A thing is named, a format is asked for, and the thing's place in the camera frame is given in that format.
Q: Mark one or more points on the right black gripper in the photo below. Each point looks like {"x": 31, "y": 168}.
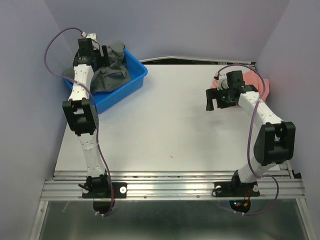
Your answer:
{"x": 212, "y": 93}

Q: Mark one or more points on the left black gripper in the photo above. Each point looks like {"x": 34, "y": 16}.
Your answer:
{"x": 104, "y": 61}

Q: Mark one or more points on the grey skirt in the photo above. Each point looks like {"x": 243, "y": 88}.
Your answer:
{"x": 102, "y": 79}

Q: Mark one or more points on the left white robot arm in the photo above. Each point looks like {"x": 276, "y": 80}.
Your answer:
{"x": 83, "y": 120}

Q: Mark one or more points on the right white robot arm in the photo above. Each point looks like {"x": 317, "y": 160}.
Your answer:
{"x": 274, "y": 143}

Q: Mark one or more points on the blue plastic bin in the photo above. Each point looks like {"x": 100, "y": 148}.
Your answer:
{"x": 104, "y": 101}

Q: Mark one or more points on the pink folded skirt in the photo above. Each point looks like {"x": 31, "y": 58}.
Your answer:
{"x": 250, "y": 78}

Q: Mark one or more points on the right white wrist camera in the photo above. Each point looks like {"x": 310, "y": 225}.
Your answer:
{"x": 221, "y": 83}

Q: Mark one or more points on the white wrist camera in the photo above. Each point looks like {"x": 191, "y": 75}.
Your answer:
{"x": 221, "y": 83}
{"x": 93, "y": 38}

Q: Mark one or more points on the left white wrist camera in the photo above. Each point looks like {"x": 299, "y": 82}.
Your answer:
{"x": 93, "y": 38}

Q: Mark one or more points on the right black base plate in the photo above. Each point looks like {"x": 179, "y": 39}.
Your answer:
{"x": 226, "y": 189}

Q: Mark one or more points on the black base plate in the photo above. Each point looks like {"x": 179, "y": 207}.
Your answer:
{"x": 226, "y": 189}
{"x": 119, "y": 192}

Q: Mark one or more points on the aluminium rail frame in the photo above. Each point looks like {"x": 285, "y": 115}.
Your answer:
{"x": 170, "y": 151}

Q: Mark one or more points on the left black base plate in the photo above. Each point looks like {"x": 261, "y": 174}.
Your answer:
{"x": 119, "y": 192}

